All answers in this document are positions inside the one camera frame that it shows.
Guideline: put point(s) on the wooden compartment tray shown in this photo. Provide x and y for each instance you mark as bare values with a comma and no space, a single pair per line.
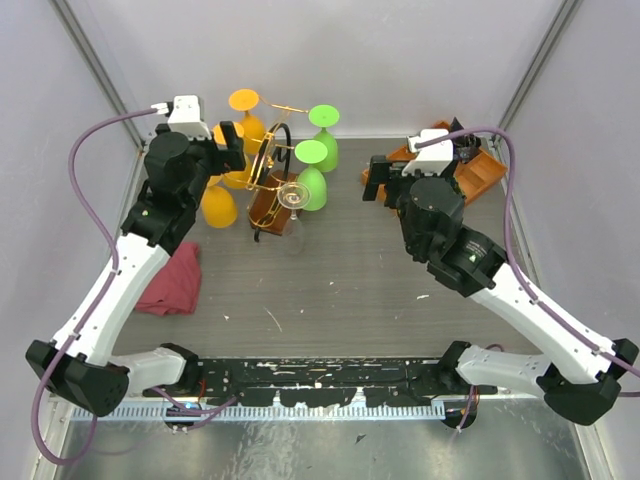
474,178

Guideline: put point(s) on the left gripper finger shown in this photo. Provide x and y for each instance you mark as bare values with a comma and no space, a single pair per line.
162,128
233,154

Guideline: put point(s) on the grey cable duct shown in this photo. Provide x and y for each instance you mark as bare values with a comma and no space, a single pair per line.
161,410

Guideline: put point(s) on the orange goblet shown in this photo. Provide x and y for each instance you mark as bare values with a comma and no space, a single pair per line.
245,100
233,179
217,205

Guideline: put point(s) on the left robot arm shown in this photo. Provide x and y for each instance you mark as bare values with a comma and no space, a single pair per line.
78,364

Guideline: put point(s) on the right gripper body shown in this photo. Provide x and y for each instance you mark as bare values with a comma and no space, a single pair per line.
398,192

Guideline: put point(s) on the green goblet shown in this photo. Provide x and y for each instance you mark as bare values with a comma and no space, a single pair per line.
311,153
325,116

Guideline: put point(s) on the gold wine glass rack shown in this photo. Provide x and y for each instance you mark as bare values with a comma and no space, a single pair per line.
270,172

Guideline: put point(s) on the green goblet front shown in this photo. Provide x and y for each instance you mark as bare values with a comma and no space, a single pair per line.
311,153

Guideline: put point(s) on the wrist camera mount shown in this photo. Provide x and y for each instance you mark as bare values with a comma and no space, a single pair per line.
429,160
185,116

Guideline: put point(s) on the red cloth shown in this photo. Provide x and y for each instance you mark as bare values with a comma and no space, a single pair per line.
176,287

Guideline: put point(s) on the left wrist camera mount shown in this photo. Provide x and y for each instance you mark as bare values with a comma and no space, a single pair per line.
185,116

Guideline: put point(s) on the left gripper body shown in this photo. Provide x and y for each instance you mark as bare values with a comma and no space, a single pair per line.
205,152

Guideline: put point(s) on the clear wine glass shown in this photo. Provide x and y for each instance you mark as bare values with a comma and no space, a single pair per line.
294,197

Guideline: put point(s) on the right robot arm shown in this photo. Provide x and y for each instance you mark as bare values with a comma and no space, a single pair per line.
576,371

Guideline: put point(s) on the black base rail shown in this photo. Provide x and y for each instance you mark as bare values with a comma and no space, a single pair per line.
324,382

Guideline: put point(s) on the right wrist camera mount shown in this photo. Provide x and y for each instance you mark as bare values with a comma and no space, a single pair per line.
429,160

